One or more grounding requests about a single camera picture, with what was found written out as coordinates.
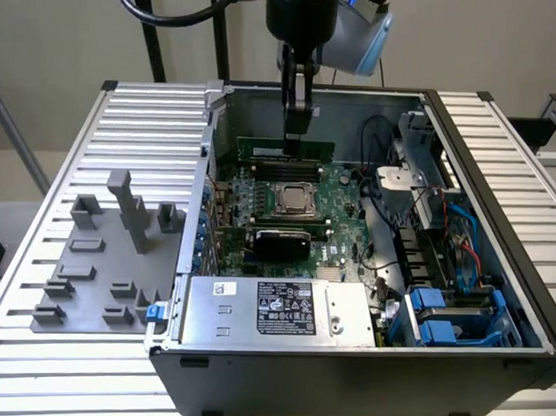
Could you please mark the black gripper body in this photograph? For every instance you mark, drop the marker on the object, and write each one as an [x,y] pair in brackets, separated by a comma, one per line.
[301,15]

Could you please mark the green RAM stick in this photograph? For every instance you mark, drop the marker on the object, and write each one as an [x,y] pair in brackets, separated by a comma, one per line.
[317,148]

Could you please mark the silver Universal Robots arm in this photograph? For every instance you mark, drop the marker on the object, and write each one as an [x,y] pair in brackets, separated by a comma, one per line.
[368,36]

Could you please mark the black RAM slots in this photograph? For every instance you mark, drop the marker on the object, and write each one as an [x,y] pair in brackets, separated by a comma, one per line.
[276,169]

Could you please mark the black stand pole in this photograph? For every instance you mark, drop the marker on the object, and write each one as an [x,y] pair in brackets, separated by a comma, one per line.
[153,43]
[220,45]

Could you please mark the CPU socket with CPU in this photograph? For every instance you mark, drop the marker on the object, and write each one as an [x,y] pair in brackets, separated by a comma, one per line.
[294,199]

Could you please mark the green motherboard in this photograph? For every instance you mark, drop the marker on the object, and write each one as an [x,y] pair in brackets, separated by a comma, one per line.
[338,224]

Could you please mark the silver disk bay cage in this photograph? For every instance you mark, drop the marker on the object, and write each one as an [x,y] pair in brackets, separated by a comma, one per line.
[418,166]

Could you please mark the black graphics card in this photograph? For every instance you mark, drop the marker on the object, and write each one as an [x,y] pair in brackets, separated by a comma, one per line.
[283,244]

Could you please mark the black fan shroud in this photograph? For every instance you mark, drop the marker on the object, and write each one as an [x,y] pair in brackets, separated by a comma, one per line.
[419,253]

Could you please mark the silver power supply unit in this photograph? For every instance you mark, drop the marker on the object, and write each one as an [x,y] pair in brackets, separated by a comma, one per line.
[245,309]

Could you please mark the grey parts rack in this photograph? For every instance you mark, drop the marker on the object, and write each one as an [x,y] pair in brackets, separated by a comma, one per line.
[106,269]

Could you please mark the blue case latch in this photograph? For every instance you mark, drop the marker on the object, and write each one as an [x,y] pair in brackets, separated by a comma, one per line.
[155,312]

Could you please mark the blue disk caddy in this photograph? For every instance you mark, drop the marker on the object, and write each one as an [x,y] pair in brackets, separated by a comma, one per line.
[446,321]

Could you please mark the black open PC case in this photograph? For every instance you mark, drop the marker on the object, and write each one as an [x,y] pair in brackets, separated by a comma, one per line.
[339,379]

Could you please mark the aluminium profile rail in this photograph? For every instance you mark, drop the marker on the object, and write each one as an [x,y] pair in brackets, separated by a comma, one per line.
[554,125]

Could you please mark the aluminium frame bar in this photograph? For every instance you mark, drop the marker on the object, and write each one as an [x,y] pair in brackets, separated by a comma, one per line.
[10,121]

